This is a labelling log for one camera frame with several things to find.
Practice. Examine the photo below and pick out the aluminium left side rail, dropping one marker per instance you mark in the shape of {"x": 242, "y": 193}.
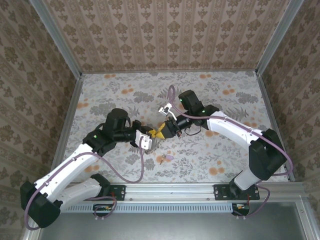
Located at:
{"x": 70, "y": 112}

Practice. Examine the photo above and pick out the purple plastic key tag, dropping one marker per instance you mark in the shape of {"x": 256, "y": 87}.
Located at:
{"x": 170, "y": 157}

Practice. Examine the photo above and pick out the aluminium right corner post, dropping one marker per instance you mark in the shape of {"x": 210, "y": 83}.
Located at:
{"x": 277, "y": 37}

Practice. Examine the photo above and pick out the aluminium left corner post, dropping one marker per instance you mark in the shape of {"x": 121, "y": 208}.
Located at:
{"x": 57, "y": 42}

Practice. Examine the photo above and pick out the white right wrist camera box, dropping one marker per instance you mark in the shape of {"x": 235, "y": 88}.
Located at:
{"x": 166, "y": 110}

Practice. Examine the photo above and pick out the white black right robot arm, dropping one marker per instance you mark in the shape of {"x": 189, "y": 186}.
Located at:
{"x": 232, "y": 127}

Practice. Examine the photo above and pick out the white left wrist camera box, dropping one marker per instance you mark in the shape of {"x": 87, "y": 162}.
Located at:
{"x": 144, "y": 141}

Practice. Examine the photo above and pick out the aluminium right side rail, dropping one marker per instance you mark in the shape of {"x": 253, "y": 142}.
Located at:
{"x": 266, "y": 100}

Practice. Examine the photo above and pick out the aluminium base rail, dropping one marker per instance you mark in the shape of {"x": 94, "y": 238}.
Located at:
{"x": 170, "y": 192}

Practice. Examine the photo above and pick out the grey metal sheet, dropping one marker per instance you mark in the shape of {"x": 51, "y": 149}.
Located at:
{"x": 175, "y": 227}

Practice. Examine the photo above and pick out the aluminium corner post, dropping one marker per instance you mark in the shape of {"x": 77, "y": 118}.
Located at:
{"x": 277, "y": 37}
{"x": 57, "y": 42}

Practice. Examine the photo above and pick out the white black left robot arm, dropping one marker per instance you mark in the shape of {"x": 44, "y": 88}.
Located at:
{"x": 70, "y": 170}

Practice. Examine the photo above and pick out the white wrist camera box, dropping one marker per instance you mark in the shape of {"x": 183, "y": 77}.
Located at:
{"x": 166, "y": 110}
{"x": 144, "y": 141}

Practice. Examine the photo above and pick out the silver key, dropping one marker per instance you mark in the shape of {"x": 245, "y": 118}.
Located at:
{"x": 162, "y": 159}

